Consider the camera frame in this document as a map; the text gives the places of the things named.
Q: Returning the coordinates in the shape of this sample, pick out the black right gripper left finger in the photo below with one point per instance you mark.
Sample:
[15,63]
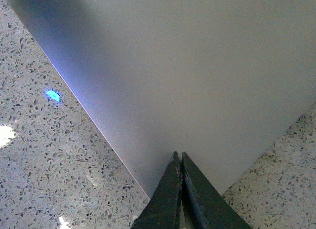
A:
[163,209]

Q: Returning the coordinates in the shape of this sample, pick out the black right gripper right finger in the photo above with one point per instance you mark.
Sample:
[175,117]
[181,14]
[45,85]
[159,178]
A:
[206,207]

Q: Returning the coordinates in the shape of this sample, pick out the grey laptop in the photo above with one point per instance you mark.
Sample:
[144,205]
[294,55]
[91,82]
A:
[218,79]

